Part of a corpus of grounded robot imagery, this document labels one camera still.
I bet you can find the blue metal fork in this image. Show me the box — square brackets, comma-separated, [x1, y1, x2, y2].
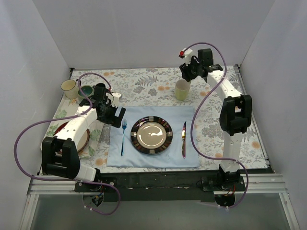
[120, 118, 127, 156]

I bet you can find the dark rimmed dinner plate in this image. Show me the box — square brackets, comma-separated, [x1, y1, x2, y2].
[130, 116, 173, 155]

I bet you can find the iridescent gold knife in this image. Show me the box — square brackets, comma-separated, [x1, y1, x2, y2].
[181, 121, 187, 159]

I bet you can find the light blue cloth napkin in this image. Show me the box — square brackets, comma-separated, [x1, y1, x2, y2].
[107, 106, 200, 169]

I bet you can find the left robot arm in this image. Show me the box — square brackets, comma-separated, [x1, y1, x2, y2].
[42, 84, 126, 192]

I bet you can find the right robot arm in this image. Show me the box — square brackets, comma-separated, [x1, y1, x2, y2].
[179, 48, 252, 191]

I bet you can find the light green mug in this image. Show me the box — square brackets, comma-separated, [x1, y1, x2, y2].
[175, 79, 190, 101]

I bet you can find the teal glazed mug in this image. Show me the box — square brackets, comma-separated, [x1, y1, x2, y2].
[78, 85, 94, 101]

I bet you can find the red rimmed plate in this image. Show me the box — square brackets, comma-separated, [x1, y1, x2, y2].
[54, 122, 90, 153]

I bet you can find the floral white tray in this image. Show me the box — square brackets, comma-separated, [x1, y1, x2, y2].
[45, 96, 107, 166]

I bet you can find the cream mug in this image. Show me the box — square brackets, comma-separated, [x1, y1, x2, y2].
[61, 79, 79, 99]

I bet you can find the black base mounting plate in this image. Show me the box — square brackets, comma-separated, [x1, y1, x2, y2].
[74, 171, 246, 203]

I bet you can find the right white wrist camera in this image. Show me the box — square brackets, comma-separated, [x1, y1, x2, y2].
[179, 48, 194, 66]

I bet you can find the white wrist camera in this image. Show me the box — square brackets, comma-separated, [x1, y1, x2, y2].
[107, 92, 122, 106]
[179, 48, 194, 66]

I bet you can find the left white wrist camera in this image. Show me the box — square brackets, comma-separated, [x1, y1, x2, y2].
[107, 92, 122, 106]

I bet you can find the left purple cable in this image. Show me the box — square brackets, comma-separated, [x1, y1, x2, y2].
[13, 72, 120, 215]

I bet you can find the purple cable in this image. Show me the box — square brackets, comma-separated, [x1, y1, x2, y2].
[13, 72, 120, 215]
[183, 42, 250, 209]

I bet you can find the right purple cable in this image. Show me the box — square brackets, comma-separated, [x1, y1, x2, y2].
[183, 42, 250, 209]

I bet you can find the aluminium frame rail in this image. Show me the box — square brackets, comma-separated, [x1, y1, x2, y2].
[27, 174, 288, 195]

